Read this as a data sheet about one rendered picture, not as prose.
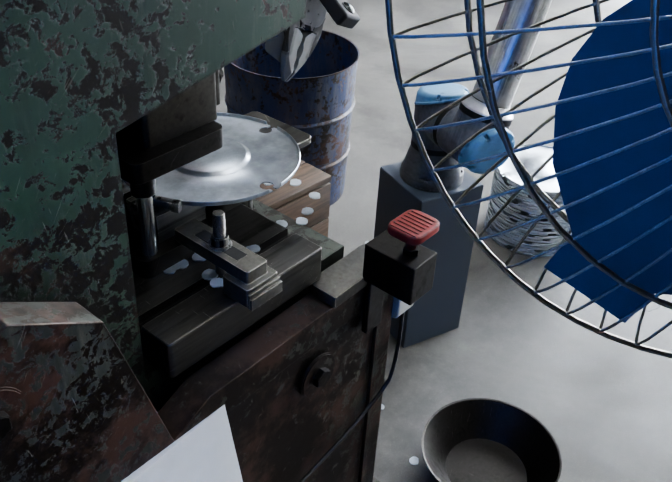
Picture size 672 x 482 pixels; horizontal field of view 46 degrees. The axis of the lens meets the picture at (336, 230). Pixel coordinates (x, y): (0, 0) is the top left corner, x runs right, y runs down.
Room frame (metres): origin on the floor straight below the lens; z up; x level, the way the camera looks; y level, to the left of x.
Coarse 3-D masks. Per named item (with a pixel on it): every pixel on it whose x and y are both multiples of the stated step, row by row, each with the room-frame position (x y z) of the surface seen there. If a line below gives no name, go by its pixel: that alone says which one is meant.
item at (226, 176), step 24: (216, 120) 1.22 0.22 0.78; (240, 120) 1.23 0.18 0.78; (264, 120) 1.22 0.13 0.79; (240, 144) 1.13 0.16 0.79; (264, 144) 1.15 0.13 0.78; (288, 144) 1.15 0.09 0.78; (192, 168) 1.05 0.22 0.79; (216, 168) 1.05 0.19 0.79; (240, 168) 1.06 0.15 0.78; (264, 168) 1.07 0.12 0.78; (288, 168) 1.07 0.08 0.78; (168, 192) 0.98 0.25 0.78; (192, 192) 0.99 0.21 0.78; (216, 192) 0.99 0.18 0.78; (240, 192) 1.00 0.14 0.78; (264, 192) 0.99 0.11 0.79
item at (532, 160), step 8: (528, 144) 2.25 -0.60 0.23; (520, 152) 2.21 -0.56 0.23; (528, 152) 2.21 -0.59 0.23; (536, 152) 2.21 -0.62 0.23; (544, 152) 2.22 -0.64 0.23; (552, 152) 2.22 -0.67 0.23; (520, 160) 2.15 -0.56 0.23; (528, 160) 2.15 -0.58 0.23; (536, 160) 2.15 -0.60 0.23; (544, 160) 2.15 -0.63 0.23; (552, 160) 2.16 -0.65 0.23; (504, 168) 2.10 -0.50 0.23; (512, 168) 2.10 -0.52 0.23; (528, 168) 2.10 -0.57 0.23; (536, 168) 2.10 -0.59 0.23; (544, 168) 2.10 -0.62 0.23; (552, 168) 2.11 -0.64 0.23; (504, 176) 2.05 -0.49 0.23; (512, 176) 2.05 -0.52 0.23; (536, 176) 2.06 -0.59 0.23; (544, 176) 2.05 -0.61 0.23; (520, 184) 2.00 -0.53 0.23; (544, 184) 2.02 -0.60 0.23; (552, 184) 2.02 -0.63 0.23; (552, 192) 1.97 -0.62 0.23
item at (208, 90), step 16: (208, 80) 1.01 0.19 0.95; (176, 96) 0.96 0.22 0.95; (192, 96) 0.98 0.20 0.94; (208, 96) 1.00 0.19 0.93; (160, 112) 0.94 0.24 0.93; (176, 112) 0.96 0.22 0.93; (192, 112) 0.98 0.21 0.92; (208, 112) 1.00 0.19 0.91; (128, 128) 0.94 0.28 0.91; (144, 128) 0.92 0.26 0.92; (160, 128) 0.94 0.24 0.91; (176, 128) 0.96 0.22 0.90; (192, 128) 0.98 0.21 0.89; (144, 144) 0.92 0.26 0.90
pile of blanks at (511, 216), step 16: (496, 176) 2.11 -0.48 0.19; (496, 192) 2.07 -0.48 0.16; (512, 192) 2.01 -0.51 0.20; (496, 208) 2.05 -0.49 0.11; (512, 208) 2.00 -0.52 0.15; (528, 208) 1.99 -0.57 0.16; (496, 224) 2.05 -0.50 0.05; (512, 224) 2.00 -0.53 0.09; (544, 224) 1.97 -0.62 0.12; (560, 224) 1.97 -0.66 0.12; (496, 240) 2.04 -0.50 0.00; (512, 240) 1.99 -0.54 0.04; (528, 240) 1.97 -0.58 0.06; (544, 240) 1.97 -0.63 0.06; (560, 240) 1.98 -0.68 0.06; (544, 256) 1.97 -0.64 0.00
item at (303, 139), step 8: (256, 112) 1.27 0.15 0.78; (272, 120) 1.24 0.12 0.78; (264, 128) 1.21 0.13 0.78; (288, 128) 1.21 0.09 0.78; (296, 136) 1.19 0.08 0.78; (304, 136) 1.19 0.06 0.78; (304, 144) 1.17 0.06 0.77; (248, 200) 1.10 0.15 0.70; (216, 208) 1.05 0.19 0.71; (224, 208) 1.06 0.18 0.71
